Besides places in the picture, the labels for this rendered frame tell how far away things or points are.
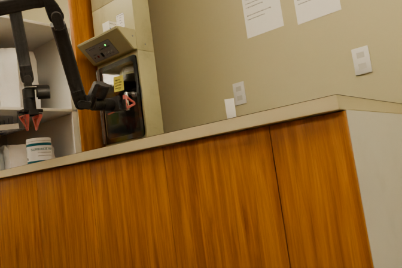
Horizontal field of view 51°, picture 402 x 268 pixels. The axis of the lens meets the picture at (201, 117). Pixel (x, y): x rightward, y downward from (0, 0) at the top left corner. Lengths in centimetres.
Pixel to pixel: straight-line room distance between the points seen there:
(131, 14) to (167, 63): 50
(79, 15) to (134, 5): 38
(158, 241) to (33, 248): 91
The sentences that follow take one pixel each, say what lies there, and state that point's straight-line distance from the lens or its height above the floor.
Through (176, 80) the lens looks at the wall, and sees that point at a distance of 248.
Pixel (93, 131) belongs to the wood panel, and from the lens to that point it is 228.
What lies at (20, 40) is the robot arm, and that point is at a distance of 222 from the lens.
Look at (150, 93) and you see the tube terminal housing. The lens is 208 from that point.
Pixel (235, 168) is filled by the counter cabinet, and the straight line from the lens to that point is 135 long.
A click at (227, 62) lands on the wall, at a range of 226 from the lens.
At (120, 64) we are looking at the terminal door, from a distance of 216.
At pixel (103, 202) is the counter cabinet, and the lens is 185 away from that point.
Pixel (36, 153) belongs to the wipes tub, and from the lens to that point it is 246.
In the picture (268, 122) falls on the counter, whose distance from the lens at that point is 125.
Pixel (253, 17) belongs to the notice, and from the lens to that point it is 221.
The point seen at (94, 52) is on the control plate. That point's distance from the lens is 224.
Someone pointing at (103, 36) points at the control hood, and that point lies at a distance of 213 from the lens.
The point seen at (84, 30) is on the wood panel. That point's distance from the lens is 242.
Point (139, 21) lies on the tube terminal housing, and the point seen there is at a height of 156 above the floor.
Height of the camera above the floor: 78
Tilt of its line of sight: 7 degrees up
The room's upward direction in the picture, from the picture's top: 8 degrees counter-clockwise
